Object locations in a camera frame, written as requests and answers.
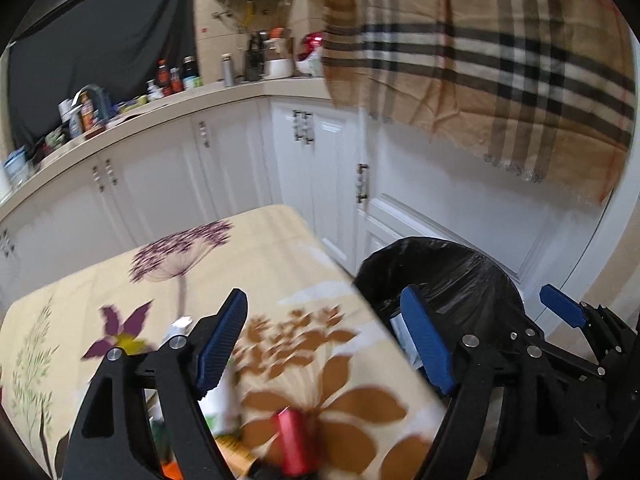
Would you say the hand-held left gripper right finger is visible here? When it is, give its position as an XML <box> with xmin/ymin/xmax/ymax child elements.
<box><xmin>400</xmin><ymin>285</ymin><xmax>591</xmax><ymax>480</ymax></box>

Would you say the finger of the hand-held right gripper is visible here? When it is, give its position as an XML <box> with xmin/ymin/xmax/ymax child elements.
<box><xmin>507</xmin><ymin>325</ymin><xmax>608</xmax><ymax>378</ymax></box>
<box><xmin>539</xmin><ymin>284</ymin><xmax>640</xmax><ymax>376</ymax></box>

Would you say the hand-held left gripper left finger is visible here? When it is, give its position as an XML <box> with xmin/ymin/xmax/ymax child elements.
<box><xmin>60</xmin><ymin>288</ymin><xmax>249</xmax><ymax>480</ymax></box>

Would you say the white green tube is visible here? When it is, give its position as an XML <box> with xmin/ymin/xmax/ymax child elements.
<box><xmin>162</xmin><ymin>316</ymin><xmax>243</xmax><ymax>436</ymax></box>

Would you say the black bagged trash bin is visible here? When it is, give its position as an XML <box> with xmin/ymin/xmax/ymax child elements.
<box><xmin>352</xmin><ymin>236</ymin><xmax>526</xmax><ymax>401</ymax></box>

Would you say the yellow packet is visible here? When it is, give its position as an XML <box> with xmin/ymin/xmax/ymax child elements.
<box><xmin>215</xmin><ymin>435</ymin><xmax>261</xmax><ymax>476</ymax></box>

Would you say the green wrapper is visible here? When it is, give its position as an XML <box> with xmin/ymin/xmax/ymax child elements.
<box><xmin>150</xmin><ymin>419</ymin><xmax>173</xmax><ymax>461</ymax></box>

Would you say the red tube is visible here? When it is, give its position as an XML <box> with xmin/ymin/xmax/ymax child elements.
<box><xmin>275</xmin><ymin>407</ymin><xmax>312</xmax><ymax>477</ymax></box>

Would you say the floral tablecloth table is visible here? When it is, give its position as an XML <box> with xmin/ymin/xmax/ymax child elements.
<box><xmin>0</xmin><ymin>204</ymin><xmax>453</xmax><ymax>480</ymax></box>

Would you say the white kitchen cabinet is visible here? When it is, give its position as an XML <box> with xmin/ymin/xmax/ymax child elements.
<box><xmin>0</xmin><ymin>95</ymin><xmax>616</xmax><ymax>341</ymax></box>

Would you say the beige plaid cloth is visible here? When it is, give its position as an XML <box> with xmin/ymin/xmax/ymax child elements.
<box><xmin>320</xmin><ymin>0</ymin><xmax>637</xmax><ymax>207</ymax></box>

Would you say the orange label detergent bottle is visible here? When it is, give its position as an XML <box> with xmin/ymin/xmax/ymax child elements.
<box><xmin>80</xmin><ymin>92</ymin><xmax>97</xmax><ymax>133</ymax></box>

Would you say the blue lidded container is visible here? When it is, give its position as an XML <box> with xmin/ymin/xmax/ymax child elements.
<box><xmin>4</xmin><ymin>147</ymin><xmax>31</xmax><ymax>186</ymax></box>

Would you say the white pot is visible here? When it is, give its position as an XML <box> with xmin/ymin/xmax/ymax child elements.
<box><xmin>264</xmin><ymin>58</ymin><xmax>295</xmax><ymax>80</ymax></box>

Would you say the chrome faucet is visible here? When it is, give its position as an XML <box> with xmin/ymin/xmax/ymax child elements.
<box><xmin>74</xmin><ymin>83</ymin><xmax>114</xmax><ymax>117</ymax></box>

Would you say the red plastic bag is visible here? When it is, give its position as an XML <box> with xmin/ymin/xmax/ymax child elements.
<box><xmin>298</xmin><ymin>32</ymin><xmax>326</xmax><ymax>61</ymax></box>

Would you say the black curtain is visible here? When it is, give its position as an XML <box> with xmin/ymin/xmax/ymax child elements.
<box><xmin>7</xmin><ymin>0</ymin><xmax>201</xmax><ymax>148</ymax></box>

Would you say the double metal cabinet handle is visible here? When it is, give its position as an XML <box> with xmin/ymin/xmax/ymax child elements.
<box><xmin>292</xmin><ymin>109</ymin><xmax>316</xmax><ymax>145</ymax></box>

